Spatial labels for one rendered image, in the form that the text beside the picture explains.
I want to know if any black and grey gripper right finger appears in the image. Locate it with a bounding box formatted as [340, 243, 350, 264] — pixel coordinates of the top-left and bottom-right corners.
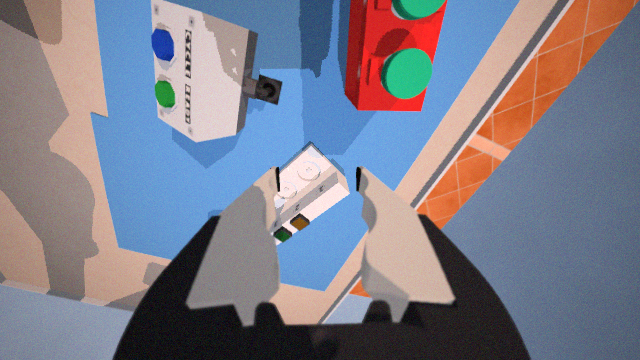
[356, 166, 531, 360]

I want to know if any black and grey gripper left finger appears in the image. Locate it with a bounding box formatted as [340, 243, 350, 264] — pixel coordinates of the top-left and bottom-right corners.
[112, 166, 280, 360]

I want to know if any white box with blue and green buttons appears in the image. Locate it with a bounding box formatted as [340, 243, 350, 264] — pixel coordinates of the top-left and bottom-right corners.
[151, 0, 283, 142]

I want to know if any blue flat mat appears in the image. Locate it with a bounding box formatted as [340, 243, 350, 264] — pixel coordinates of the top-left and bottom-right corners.
[90, 0, 520, 292]

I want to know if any green cylinder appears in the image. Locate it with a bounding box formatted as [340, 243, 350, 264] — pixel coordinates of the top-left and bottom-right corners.
[381, 48, 432, 99]
[392, 0, 446, 20]

